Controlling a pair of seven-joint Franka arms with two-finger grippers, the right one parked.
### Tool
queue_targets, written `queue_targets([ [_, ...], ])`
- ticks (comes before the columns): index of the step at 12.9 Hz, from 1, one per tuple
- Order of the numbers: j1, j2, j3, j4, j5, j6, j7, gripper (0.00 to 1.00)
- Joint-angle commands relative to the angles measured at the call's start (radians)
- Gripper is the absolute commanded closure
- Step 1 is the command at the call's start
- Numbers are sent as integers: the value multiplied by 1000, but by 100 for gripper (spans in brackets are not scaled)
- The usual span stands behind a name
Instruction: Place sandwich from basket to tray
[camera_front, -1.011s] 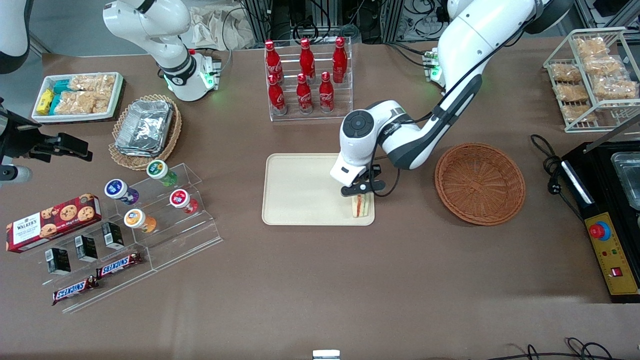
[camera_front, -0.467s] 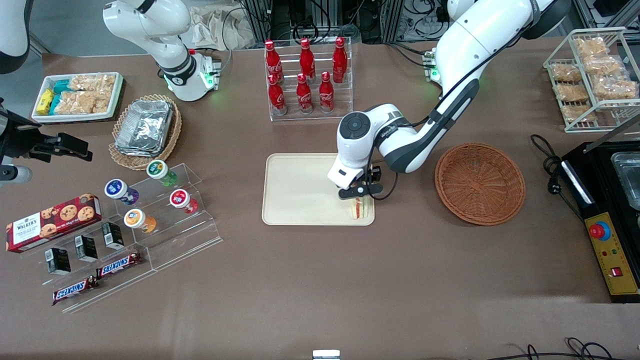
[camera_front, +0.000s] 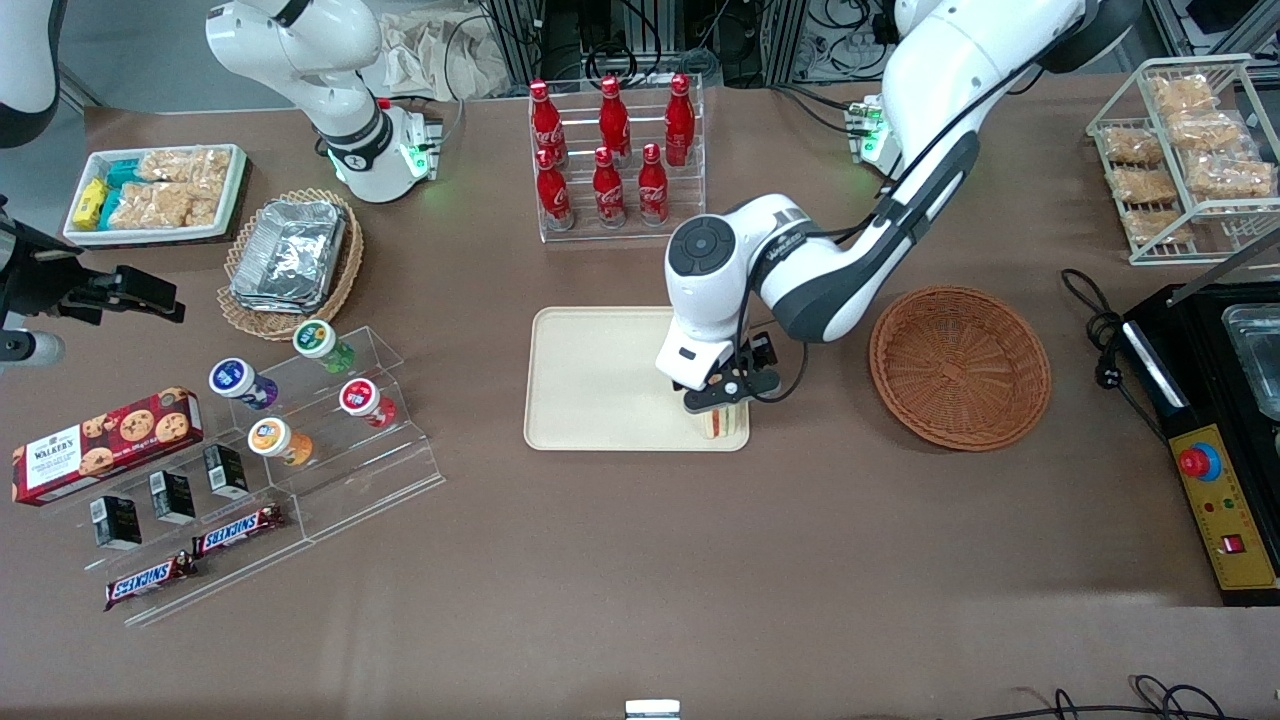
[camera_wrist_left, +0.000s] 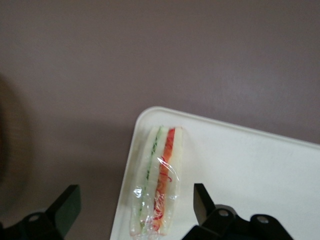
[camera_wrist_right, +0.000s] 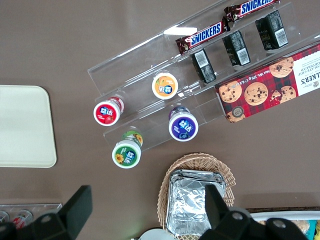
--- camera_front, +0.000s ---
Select black machine with yellow panel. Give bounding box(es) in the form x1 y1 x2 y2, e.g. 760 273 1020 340
1120 240 1280 608

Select background equipment rack with cables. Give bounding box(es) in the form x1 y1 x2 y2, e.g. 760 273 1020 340
470 0 906 91

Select light oval wicker basket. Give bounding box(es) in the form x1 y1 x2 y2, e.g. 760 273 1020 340
217 188 365 342

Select red emergency stop button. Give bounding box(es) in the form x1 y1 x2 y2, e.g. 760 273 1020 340
1177 442 1224 485

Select small black box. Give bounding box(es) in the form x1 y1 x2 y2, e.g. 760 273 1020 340
91 494 144 551
148 470 198 526
201 443 250 501

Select clear acrylic stepped cup display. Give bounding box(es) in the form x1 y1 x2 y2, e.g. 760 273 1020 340
226 325 447 545

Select black power cable with plug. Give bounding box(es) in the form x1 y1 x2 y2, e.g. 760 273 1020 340
1059 267 1173 443

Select stack of foil trays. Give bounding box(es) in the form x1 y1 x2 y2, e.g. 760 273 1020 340
229 200 349 315

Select yellow snack packet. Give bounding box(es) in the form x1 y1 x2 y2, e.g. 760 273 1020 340
74 178 110 230

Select orange lidded cup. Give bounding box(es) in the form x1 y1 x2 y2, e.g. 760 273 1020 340
247 416 315 468

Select beige plastic tray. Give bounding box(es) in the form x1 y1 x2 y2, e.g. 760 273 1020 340
524 306 751 452

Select white rectangular snack tray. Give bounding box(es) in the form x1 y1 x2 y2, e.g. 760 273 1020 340
63 144 249 246

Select triangular sandwich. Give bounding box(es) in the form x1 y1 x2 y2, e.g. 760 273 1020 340
699 402 752 442

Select purple lidded cup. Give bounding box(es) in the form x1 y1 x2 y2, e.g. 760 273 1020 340
208 357 280 411

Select red cola bottle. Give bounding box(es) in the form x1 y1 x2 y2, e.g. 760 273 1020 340
598 76 632 159
529 80 568 169
535 150 577 232
637 143 671 227
664 73 697 167
592 147 628 229

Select clear acrylic bottle rack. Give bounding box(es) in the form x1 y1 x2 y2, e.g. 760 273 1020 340
528 72 707 244

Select brown wicker basket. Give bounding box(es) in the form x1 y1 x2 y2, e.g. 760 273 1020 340
869 286 1052 452

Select Snickers chocolate bar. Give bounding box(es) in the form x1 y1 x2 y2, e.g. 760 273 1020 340
191 503 287 558
103 551 199 612

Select clear acrylic stepped snack display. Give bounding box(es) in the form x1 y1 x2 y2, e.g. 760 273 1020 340
40 440 313 630

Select red Walkers cookie box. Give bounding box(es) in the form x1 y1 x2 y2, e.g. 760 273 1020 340
11 386 206 508

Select white wire rack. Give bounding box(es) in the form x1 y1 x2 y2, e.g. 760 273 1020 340
1086 53 1280 267

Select bagged fried snack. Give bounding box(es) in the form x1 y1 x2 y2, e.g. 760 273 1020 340
1102 126 1167 167
1184 154 1277 200
1111 166 1180 207
1167 109 1248 154
1147 74 1221 118
1121 207 1197 247

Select green lidded cup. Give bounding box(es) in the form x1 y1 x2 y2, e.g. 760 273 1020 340
292 319 356 375

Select clear container on machine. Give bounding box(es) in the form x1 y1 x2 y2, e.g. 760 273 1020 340
1221 304 1280 422

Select crumpled beige cloth bag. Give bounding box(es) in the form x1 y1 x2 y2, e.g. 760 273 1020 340
376 8 513 102

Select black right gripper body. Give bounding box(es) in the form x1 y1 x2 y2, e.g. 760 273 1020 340
0 198 123 331

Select clear bag of rice crackers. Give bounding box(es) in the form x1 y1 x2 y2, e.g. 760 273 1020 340
139 149 233 188
109 181 223 230

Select red lidded cup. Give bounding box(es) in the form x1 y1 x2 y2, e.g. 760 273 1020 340
338 377 399 429

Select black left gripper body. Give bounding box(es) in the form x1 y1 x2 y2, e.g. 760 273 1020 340
683 331 782 415

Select black floor cables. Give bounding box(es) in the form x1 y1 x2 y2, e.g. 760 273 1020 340
938 674 1280 720

